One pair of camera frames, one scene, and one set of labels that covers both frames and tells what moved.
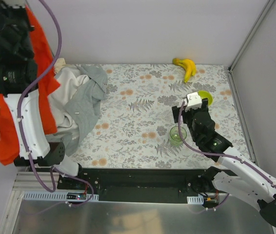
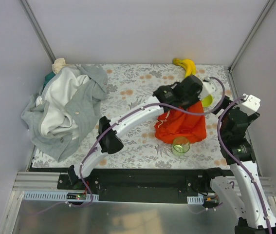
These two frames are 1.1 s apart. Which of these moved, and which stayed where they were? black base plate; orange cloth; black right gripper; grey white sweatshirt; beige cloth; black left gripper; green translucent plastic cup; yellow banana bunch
Moved: orange cloth; green translucent plastic cup; black right gripper; black left gripper
Stayed: grey white sweatshirt; beige cloth; yellow banana bunch; black base plate
